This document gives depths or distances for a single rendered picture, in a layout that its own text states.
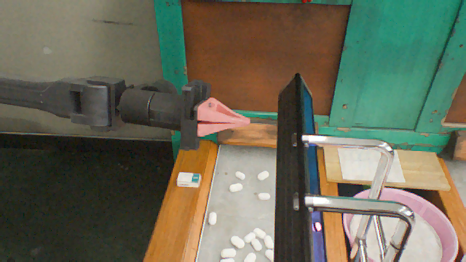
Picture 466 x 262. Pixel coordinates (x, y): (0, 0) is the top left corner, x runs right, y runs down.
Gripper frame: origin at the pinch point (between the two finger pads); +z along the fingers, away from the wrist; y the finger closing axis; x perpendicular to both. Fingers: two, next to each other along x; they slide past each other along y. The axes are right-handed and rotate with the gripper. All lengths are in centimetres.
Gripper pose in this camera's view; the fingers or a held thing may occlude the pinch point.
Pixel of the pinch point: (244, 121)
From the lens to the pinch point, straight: 60.9
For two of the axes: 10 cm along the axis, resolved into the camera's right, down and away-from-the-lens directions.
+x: -2.2, 3.1, -9.2
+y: -0.7, 9.4, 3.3
